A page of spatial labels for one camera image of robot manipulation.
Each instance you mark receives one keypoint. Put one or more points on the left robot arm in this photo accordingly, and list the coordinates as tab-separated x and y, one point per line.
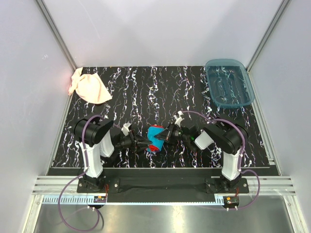
93	135

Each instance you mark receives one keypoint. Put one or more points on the connector board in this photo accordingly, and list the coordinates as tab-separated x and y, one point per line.
231	202
100	199

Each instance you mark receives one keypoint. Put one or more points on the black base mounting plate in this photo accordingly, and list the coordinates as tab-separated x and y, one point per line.
157	185

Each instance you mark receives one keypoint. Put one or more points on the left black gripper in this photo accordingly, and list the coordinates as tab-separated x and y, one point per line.
140	143

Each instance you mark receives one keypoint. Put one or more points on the aluminium frame rail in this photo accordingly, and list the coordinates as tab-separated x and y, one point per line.
61	190

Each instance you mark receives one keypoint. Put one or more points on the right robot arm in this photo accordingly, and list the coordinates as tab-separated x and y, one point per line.
229	135

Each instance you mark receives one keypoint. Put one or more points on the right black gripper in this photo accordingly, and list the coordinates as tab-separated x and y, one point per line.
167	132

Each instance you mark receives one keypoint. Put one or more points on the pink towel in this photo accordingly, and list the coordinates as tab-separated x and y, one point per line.
89	87

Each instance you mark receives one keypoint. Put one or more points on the blue transparent plastic bin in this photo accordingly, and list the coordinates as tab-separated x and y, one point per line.
229	83

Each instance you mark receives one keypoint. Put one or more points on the red blue patterned towel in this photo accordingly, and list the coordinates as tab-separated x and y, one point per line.
157	144

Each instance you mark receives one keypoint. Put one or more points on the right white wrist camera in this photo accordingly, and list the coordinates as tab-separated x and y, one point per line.
178	118

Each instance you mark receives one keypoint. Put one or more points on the left connector board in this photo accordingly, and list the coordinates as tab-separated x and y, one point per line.
100	199

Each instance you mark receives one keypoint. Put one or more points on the right connector board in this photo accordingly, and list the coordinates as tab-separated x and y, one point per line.
231	202

